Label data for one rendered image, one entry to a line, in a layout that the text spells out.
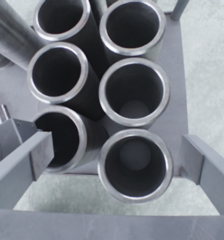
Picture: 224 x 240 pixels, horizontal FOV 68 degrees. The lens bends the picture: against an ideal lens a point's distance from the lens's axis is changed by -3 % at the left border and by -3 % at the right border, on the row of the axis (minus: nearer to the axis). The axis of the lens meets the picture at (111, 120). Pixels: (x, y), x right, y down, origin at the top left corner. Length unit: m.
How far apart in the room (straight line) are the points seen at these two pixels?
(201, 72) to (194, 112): 0.20
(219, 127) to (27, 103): 0.82
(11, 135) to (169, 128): 0.46
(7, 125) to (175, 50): 0.56
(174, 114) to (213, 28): 0.61
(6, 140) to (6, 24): 0.36
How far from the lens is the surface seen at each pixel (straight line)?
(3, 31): 0.55
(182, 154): 0.17
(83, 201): 0.90
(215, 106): 0.91
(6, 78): 0.79
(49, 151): 0.16
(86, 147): 0.31
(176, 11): 0.69
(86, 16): 0.39
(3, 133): 0.24
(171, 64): 0.63
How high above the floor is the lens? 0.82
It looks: 79 degrees down
